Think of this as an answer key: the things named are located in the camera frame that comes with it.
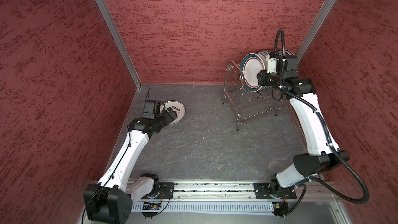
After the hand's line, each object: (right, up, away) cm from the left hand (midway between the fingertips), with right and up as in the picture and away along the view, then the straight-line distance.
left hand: (170, 121), depth 80 cm
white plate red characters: (0, +5, +27) cm, 27 cm away
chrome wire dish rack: (+50, +8, +30) cm, 59 cm away
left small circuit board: (-8, -40, -8) cm, 42 cm away
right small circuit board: (+54, -40, -9) cm, 68 cm away
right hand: (+45, +22, -6) cm, 50 cm away
